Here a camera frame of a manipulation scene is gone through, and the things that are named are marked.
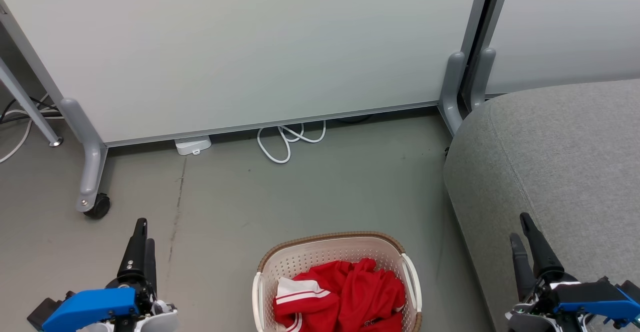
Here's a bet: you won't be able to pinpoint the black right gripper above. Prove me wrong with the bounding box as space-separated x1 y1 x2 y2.
509 213 581 324

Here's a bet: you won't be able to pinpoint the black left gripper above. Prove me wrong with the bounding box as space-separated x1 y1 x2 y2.
106 218 167 319

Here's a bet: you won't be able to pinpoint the red shirt with print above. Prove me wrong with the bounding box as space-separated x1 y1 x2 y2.
292 258 407 332

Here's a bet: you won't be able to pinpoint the red garment with white stripes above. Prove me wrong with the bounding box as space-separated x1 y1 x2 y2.
273 271 346 332

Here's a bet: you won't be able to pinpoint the grey fabric sofa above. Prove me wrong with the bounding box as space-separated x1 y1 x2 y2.
443 78 640 332

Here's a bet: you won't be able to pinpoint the black caster wheel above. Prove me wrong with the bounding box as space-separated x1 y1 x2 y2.
82 193 112 220

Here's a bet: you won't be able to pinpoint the grey partition leg with caster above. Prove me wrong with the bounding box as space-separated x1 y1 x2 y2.
59 97 110 213

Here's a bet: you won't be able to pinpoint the white power adapter box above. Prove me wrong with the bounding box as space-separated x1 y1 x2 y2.
174 135 212 156

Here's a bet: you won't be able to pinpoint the cream perforated laundry basket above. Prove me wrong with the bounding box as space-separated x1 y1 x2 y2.
252 231 424 332

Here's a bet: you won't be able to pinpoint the short grey partition leg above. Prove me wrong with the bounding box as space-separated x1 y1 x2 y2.
469 47 497 111
438 51 469 136

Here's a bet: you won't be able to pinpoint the grey metal table leg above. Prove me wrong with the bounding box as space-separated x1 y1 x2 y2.
0 57 64 148

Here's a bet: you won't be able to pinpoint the narrow white partition panel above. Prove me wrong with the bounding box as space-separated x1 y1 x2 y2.
484 0 640 96

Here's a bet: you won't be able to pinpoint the large white partition panel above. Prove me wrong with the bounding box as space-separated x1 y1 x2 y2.
0 0 494 148

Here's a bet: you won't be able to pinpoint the thin white floor cable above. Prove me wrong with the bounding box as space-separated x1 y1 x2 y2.
0 106 35 166

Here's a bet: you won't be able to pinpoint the coiled white cable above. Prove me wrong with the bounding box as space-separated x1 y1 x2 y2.
256 120 327 165

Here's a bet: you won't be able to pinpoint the black floor cables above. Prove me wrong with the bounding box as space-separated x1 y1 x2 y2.
0 96 62 124

